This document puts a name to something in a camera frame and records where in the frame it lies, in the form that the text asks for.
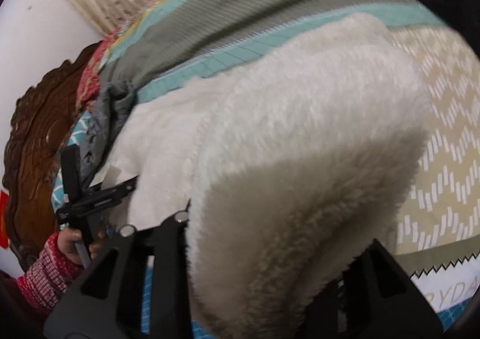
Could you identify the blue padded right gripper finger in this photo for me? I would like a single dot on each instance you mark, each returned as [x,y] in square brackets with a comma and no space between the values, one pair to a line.
[166,290]

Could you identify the patterned blue teal bedsheet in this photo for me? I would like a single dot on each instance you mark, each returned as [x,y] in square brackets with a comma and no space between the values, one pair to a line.
[420,281]

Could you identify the red floral pillow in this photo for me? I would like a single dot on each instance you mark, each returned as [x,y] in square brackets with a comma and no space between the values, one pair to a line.
[89,86]

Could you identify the grey garment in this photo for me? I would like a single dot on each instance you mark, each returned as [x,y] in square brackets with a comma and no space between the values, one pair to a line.
[108,116]

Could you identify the yellow red wall calendar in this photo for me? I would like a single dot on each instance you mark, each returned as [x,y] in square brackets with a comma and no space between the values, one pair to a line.
[4,240]

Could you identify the carved wooden headboard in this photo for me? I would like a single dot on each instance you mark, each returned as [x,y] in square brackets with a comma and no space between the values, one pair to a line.
[42,119]

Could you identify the left hand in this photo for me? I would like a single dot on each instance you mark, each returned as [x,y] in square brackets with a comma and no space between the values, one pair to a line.
[68,239]

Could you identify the red checked sleeve forearm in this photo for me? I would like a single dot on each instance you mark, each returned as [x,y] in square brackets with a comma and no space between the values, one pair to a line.
[48,279]

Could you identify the white fleece patterned garment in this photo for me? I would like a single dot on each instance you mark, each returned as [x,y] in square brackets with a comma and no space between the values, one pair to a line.
[289,167]

